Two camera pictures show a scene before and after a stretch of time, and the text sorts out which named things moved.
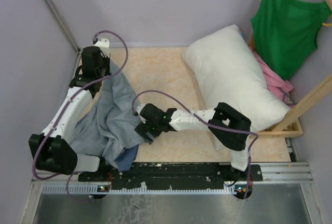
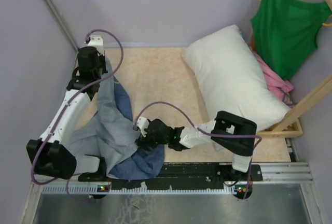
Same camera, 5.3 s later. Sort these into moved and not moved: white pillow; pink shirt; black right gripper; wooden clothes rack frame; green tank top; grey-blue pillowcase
Moved: grey-blue pillowcase; black right gripper
Not moved: green tank top; wooden clothes rack frame; pink shirt; white pillow
